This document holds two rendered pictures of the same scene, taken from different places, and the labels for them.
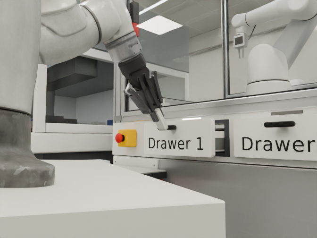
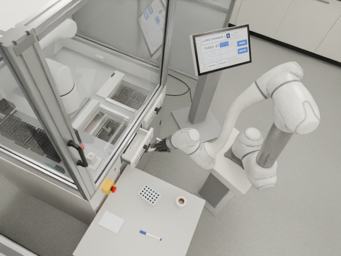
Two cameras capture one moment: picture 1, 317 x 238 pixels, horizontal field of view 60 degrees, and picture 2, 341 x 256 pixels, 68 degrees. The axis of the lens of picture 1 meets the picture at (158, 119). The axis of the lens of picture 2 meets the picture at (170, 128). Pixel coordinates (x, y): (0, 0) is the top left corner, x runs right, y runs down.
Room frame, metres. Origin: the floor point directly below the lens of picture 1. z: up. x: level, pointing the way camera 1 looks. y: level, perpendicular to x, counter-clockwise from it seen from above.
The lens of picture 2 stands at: (1.15, 0.73, 2.37)
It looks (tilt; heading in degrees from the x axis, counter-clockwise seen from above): 56 degrees down; 239
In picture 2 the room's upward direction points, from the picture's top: 10 degrees clockwise
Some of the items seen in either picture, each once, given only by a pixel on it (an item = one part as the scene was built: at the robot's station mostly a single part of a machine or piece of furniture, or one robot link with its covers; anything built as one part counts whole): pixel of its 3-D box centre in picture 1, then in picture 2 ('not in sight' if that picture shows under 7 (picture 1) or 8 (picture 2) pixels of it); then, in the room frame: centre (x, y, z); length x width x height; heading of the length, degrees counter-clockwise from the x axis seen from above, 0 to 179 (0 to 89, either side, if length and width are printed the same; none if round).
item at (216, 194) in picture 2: not in sight; (223, 179); (0.24, 0.20, 0.38); 0.30 x 0.30 x 0.76; 23
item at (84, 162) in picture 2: not in sight; (79, 156); (1.23, 0.20, 1.45); 0.05 x 0.03 x 0.19; 134
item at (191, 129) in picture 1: (175, 138); (142, 148); (0.88, -0.05, 0.87); 0.29 x 0.02 x 0.11; 44
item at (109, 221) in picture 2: not in sight; (111, 222); (1.19, 0.31, 0.77); 0.13 x 0.09 x 0.02; 134
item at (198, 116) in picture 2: not in sight; (207, 95); (0.02, -0.60, 0.51); 0.50 x 0.45 x 1.02; 92
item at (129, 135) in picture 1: (126, 138); (108, 187); (1.15, 0.13, 0.88); 0.07 x 0.05 x 0.07; 44
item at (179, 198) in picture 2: not in sight; (180, 201); (0.75, 0.35, 0.78); 0.07 x 0.07 x 0.04
